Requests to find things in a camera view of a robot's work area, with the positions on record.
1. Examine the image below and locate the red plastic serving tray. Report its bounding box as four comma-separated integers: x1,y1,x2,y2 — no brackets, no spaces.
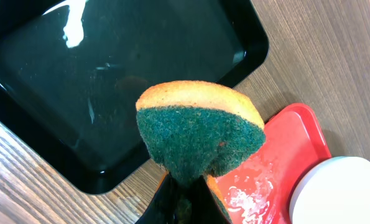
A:
215,103,331,224

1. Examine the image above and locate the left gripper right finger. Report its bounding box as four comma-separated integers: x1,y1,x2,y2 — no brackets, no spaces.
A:
185,177,231,224

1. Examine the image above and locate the black rectangular water tray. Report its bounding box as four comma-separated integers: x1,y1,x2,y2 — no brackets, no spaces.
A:
0,0,269,194

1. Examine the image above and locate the light blue plate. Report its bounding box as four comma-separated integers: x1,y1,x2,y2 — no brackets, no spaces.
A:
289,156,370,224

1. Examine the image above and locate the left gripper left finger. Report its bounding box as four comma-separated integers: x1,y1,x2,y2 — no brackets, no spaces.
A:
136,174,179,224

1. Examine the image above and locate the green and orange sponge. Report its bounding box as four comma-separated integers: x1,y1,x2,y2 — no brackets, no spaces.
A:
136,80,266,223

